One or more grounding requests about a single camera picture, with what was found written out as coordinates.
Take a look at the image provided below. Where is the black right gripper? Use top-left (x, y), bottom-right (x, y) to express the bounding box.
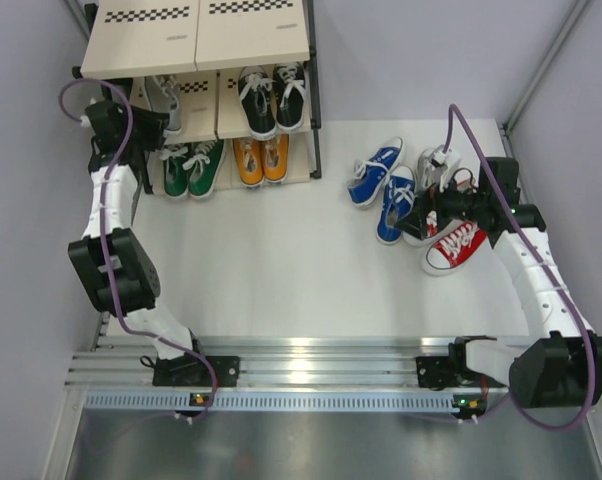
top-left (395, 168), bottom-right (489, 241)

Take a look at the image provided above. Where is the grey sneaker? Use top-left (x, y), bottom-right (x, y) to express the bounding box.
top-left (416, 146), bottom-right (447, 192)
top-left (142, 75), bottom-right (182, 137)

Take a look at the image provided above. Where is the green sneaker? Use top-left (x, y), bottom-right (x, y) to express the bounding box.
top-left (184, 140), bottom-right (226, 200)
top-left (159, 144), bottom-right (189, 199)

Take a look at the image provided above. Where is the blue sneaker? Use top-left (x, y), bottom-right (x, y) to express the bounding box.
top-left (376, 165), bottom-right (416, 245)
top-left (347, 137), bottom-right (404, 208)

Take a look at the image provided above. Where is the orange sneaker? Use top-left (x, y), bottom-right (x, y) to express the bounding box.
top-left (232, 137), bottom-right (264, 188)
top-left (262, 134), bottom-right (290, 184)

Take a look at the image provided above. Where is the black sneaker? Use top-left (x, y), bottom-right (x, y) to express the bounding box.
top-left (273, 62), bottom-right (307, 133)
top-left (237, 66), bottom-right (277, 141)

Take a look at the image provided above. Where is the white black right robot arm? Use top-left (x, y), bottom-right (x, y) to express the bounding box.
top-left (396, 157), bottom-right (602, 409)

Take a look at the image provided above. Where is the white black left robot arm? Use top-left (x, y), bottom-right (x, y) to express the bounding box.
top-left (68, 100), bottom-right (240, 388)

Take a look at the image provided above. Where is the beige black shoe shelf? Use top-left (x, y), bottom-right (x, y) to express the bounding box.
top-left (74, 1), bottom-right (322, 183)

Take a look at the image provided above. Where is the red sneaker upper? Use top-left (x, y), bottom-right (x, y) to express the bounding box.
top-left (402, 178), bottom-right (478, 244)

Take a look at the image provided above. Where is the red sneaker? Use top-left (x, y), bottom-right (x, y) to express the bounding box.
top-left (402, 178), bottom-right (478, 244)
top-left (421, 222), bottom-right (488, 276)

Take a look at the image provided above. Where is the red sneaker lower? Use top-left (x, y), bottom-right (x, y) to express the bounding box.
top-left (421, 222), bottom-right (488, 276)

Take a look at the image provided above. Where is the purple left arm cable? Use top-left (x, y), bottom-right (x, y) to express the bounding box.
top-left (59, 78), bottom-right (220, 426)

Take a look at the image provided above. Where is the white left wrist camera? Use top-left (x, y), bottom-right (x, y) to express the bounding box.
top-left (79, 115), bottom-right (92, 128)

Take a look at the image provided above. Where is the grey slotted cable duct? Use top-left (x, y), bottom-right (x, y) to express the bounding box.
top-left (84, 390), bottom-right (467, 414)

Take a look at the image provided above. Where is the aluminium mounting rail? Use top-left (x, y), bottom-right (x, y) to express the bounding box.
top-left (63, 335), bottom-right (602, 396)

